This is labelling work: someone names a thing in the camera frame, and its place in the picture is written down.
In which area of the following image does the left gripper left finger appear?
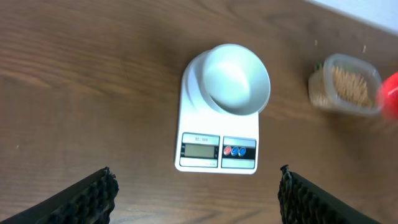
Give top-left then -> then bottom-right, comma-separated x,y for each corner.
1,167 -> 119,224

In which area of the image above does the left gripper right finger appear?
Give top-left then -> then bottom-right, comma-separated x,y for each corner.
277,165 -> 379,224

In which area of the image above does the red plastic scoop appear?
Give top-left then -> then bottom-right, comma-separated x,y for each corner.
377,72 -> 398,119

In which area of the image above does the white digital kitchen scale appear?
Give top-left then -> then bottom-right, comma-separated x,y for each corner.
174,52 -> 259,175

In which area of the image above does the grey round bowl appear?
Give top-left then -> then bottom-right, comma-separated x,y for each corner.
200,44 -> 271,116

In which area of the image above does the clear plastic soybean container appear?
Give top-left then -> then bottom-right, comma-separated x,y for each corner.
308,54 -> 383,116

